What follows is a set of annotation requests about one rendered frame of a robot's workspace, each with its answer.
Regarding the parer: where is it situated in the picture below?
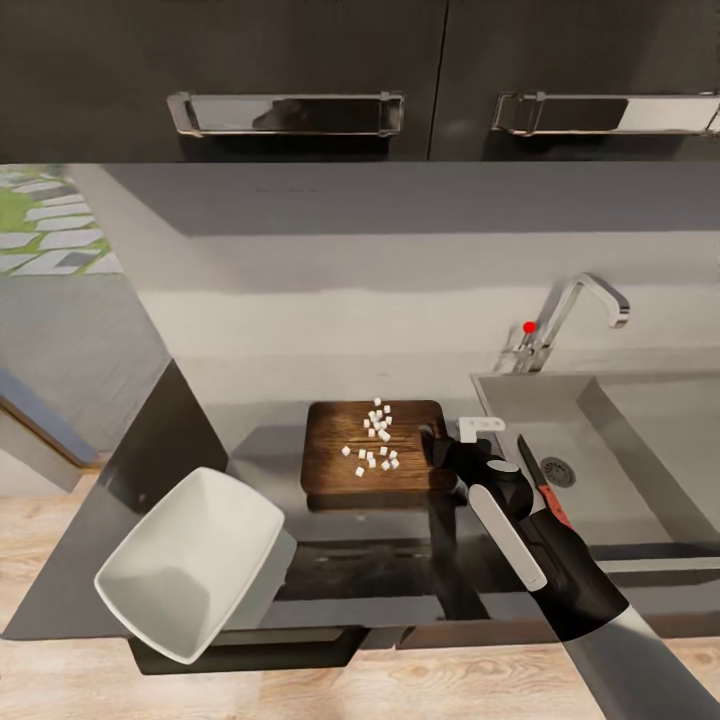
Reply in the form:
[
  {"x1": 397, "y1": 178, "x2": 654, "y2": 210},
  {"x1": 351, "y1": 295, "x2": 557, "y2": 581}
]
[{"x1": 519, "y1": 435, "x2": 571, "y2": 527}]

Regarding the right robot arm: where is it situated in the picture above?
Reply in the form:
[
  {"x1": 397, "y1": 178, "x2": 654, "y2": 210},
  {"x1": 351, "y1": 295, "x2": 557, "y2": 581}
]
[{"x1": 431, "y1": 416, "x2": 720, "y2": 720}]

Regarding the cutting board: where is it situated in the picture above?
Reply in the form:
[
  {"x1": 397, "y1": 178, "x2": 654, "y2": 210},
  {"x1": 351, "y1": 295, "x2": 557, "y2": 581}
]
[{"x1": 300, "y1": 400, "x2": 459, "y2": 494}]

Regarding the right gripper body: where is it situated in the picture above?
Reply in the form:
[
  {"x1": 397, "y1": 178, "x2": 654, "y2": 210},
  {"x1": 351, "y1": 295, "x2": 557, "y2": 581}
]
[{"x1": 431, "y1": 438, "x2": 492, "y2": 475}]

